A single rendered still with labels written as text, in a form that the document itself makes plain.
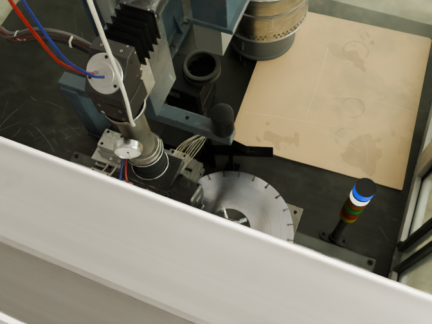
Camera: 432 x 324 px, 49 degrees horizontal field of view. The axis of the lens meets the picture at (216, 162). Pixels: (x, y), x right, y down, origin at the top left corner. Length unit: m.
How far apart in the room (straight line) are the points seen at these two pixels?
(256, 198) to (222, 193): 0.09
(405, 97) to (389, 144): 0.19
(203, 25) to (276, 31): 0.52
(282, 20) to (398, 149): 0.54
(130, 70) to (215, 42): 0.42
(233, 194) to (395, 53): 0.84
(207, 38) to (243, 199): 0.43
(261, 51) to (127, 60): 1.02
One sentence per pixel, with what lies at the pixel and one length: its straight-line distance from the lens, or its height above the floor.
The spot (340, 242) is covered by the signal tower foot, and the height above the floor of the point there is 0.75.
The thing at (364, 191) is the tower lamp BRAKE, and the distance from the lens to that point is 1.06.
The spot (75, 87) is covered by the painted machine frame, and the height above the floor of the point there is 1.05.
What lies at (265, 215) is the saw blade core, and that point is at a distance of 1.23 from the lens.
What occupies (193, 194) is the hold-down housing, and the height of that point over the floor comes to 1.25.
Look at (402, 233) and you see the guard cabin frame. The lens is 1.45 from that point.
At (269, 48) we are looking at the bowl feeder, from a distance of 1.65.
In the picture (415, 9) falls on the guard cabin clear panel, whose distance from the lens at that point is 1.95.
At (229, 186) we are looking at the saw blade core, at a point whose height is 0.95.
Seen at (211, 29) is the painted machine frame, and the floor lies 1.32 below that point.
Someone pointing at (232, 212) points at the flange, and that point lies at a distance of 1.23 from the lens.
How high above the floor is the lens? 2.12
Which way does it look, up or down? 65 degrees down
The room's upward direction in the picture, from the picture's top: 8 degrees counter-clockwise
